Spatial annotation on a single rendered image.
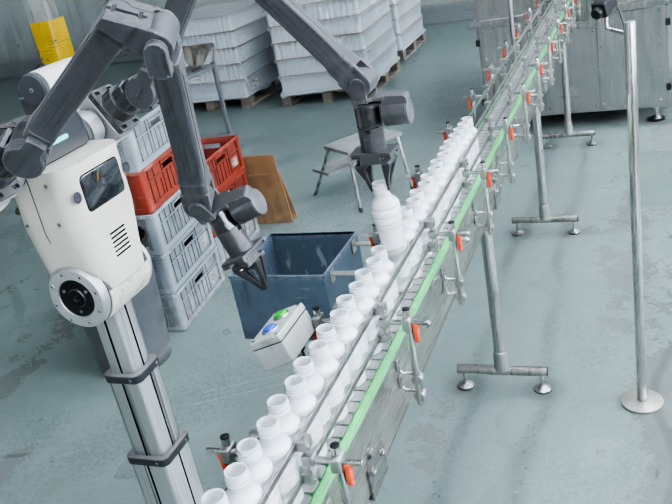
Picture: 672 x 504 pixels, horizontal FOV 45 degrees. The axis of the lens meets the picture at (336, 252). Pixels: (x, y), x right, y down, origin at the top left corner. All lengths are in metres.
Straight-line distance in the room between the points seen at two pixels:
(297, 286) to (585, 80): 4.29
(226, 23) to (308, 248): 6.35
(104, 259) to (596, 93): 4.92
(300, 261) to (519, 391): 1.14
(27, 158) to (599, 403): 2.33
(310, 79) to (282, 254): 5.88
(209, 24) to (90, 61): 7.47
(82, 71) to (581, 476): 2.13
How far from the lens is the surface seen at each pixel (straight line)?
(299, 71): 8.50
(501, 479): 2.95
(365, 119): 1.79
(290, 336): 1.71
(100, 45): 1.46
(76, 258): 1.90
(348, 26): 8.24
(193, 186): 1.62
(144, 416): 2.14
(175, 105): 1.51
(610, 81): 6.31
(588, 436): 3.11
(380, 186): 1.84
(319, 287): 2.32
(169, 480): 2.23
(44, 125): 1.60
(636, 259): 2.95
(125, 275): 1.95
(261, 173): 5.26
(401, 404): 1.85
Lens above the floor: 1.92
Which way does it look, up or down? 24 degrees down
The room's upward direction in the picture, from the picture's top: 11 degrees counter-clockwise
